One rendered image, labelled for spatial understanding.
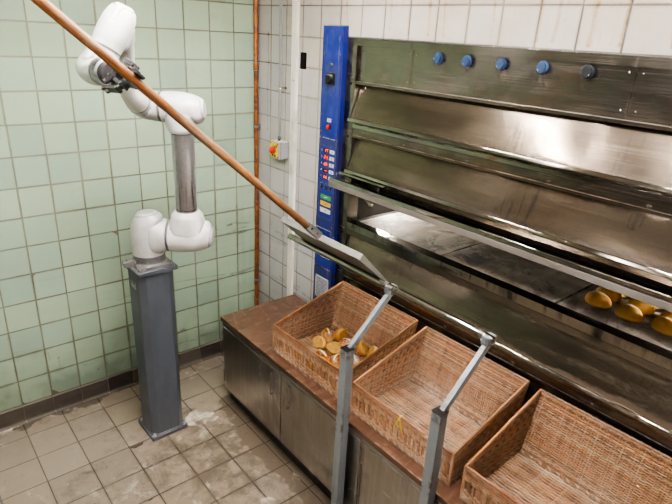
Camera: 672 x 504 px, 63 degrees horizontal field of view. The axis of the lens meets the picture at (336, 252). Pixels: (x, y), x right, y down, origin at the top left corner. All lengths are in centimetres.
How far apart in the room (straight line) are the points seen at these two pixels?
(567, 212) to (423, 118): 76
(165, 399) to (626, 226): 237
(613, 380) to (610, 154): 80
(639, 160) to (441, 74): 88
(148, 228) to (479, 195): 152
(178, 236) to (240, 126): 104
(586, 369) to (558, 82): 105
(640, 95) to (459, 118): 70
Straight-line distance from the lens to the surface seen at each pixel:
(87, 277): 335
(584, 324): 221
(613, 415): 231
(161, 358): 304
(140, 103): 250
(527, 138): 218
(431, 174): 248
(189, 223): 267
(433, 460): 205
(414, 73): 254
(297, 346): 267
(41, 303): 334
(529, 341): 235
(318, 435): 270
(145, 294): 284
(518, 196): 224
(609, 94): 206
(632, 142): 203
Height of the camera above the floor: 212
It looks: 22 degrees down
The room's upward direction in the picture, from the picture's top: 3 degrees clockwise
